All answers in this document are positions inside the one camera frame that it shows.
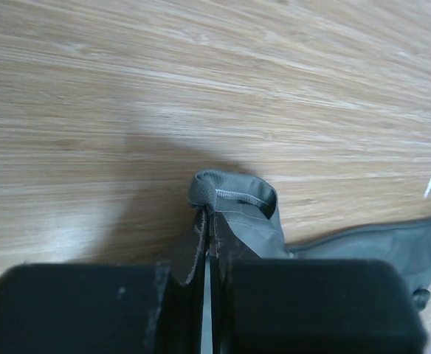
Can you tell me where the dark grey t shirt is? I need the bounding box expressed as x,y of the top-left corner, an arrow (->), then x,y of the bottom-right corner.
187,170 -> 431,310

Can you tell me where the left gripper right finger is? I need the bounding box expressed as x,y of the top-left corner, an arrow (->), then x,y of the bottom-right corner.
210,210 -> 429,354

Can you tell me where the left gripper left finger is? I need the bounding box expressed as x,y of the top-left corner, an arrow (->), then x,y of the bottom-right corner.
0,209 -> 208,354

